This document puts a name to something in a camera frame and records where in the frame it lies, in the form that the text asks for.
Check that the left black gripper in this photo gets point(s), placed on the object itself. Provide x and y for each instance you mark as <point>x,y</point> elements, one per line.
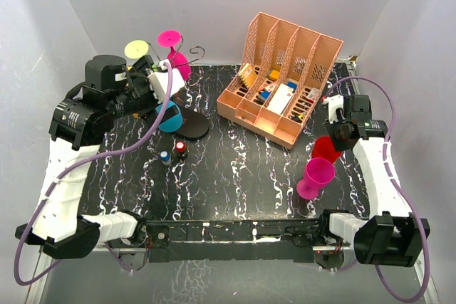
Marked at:
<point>139,75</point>

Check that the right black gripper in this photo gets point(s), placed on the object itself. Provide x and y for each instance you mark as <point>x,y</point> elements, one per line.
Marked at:
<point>330,127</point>

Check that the blue wine glass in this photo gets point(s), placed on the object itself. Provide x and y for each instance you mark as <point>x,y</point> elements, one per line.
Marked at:
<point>172,120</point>

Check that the red wine glass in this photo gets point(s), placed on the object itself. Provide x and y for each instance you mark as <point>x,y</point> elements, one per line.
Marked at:
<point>324,148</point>

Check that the magenta wine glass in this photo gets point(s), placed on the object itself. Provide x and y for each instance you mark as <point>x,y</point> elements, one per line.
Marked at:
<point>318,173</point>
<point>173,40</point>

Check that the green wine glass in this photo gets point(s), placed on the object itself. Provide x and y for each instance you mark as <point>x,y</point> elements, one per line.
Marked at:
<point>136,49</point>

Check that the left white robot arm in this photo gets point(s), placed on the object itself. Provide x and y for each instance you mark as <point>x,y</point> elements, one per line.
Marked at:
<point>80,121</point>

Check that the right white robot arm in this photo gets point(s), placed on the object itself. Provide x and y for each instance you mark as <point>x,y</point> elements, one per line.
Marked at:
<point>390,236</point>

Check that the metal wine glass rack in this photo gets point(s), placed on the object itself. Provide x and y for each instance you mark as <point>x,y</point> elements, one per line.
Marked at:
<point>195,125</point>

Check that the red capped small bottle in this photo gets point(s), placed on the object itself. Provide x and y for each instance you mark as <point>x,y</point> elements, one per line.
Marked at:
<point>181,149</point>

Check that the blue capped small bottle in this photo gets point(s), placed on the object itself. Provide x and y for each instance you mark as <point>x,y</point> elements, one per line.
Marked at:
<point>165,158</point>

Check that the white card box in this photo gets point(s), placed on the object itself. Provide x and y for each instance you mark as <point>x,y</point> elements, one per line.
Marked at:
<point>281,99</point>

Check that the yellow spiral notebook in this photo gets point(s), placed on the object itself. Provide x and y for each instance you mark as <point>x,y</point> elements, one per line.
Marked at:
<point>248,75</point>

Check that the pink desk file organizer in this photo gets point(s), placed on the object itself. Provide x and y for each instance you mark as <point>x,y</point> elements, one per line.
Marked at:
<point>283,72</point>

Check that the blue eraser block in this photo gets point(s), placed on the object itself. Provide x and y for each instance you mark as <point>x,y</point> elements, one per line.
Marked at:
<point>263,96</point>

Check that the orange sponge block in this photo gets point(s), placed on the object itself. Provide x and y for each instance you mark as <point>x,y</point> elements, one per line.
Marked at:
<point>273,75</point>

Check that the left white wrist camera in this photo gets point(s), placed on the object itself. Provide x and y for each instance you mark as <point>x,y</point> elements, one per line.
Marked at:
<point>159,81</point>

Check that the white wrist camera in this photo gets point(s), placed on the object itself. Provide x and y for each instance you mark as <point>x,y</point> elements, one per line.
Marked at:
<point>159,81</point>
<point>334,105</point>

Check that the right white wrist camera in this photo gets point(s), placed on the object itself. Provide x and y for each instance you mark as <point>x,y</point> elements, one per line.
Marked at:
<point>334,105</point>

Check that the aluminium frame rail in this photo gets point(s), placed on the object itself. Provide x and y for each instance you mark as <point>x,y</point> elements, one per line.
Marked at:
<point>214,272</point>

